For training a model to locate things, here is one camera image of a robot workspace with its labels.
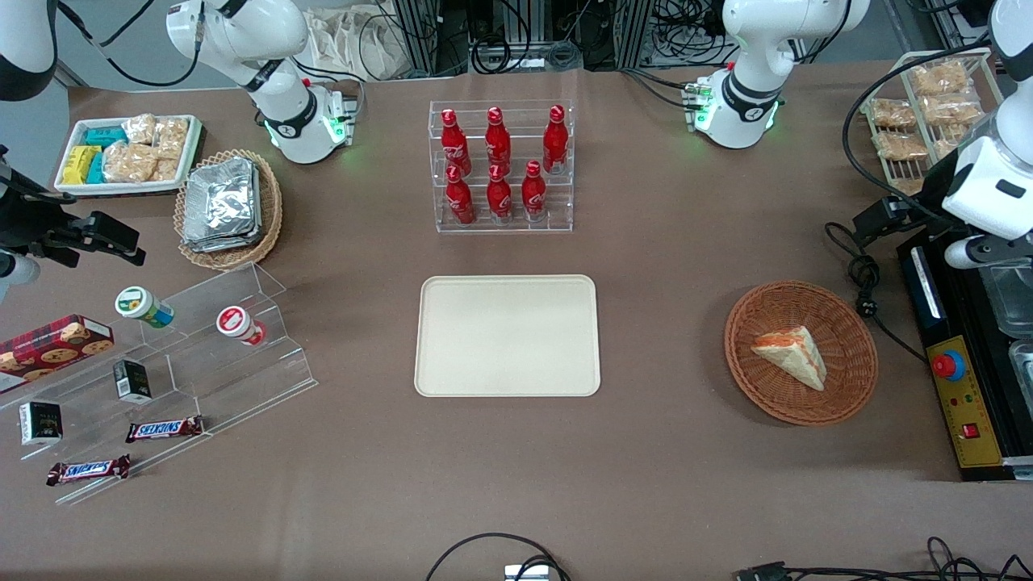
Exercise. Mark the black yellow control box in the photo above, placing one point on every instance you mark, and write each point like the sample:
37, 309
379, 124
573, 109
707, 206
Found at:
968, 420

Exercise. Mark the beige cloth bag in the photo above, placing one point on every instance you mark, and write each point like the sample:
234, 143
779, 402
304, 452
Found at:
355, 44

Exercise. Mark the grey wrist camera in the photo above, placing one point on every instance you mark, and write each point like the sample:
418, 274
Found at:
964, 254
16, 274

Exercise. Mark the red cookie box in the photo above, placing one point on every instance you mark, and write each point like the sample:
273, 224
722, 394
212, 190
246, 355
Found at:
48, 347

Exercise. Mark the clear acrylic step shelf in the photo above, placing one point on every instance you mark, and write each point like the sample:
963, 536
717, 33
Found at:
242, 387

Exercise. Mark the brown round wicker basket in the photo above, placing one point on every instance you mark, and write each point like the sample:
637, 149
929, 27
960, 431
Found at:
775, 403

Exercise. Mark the beige plastic tray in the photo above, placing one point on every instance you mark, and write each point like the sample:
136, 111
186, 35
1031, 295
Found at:
507, 335

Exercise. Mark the red lid yogurt cup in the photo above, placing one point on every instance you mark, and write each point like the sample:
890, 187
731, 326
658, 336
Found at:
236, 323

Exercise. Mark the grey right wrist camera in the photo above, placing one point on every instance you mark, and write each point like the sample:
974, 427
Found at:
16, 274

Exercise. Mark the teal snack packet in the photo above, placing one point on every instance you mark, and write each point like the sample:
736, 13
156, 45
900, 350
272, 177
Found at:
103, 136
96, 169

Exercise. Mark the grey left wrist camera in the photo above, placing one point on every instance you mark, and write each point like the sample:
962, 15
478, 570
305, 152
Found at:
964, 254

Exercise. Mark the silver foil container stack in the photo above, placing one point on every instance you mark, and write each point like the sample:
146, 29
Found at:
222, 202

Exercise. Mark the brown Snickers bar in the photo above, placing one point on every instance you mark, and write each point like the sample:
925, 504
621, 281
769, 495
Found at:
87, 470
164, 429

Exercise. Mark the clear acrylic bottle rack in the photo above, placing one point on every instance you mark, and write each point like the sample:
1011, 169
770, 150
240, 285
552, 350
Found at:
557, 206

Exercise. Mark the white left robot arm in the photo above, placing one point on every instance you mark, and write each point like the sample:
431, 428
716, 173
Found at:
750, 48

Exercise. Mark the green lid yogurt cup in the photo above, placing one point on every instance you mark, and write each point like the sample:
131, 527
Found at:
139, 305

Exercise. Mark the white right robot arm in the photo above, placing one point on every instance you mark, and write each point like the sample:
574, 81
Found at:
242, 40

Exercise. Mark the small silver device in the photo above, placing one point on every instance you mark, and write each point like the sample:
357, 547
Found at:
526, 573

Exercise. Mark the light oval wicker basket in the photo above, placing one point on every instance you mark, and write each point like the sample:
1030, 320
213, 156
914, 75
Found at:
270, 218

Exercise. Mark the clear bagged pastry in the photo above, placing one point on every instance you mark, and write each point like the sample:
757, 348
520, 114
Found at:
908, 186
952, 110
900, 145
892, 113
940, 78

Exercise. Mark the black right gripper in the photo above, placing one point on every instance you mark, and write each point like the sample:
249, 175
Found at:
24, 219

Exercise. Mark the small black box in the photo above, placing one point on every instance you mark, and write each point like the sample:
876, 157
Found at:
40, 423
131, 381

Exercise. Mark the white rectangular snack tray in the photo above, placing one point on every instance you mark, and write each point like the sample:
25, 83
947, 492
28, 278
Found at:
73, 190

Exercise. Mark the yellow snack packet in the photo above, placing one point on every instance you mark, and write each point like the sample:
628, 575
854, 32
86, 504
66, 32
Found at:
79, 164

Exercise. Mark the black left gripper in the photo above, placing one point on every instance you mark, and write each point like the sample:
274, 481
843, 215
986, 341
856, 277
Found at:
930, 196

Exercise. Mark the triangular sandwich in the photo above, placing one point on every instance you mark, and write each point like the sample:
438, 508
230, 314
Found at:
795, 355

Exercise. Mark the clear bagged rice snack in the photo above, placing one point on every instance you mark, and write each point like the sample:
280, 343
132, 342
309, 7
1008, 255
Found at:
172, 137
167, 170
129, 163
139, 127

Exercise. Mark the red cola bottle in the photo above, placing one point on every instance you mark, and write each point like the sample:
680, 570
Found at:
555, 141
498, 141
460, 202
454, 145
499, 200
533, 196

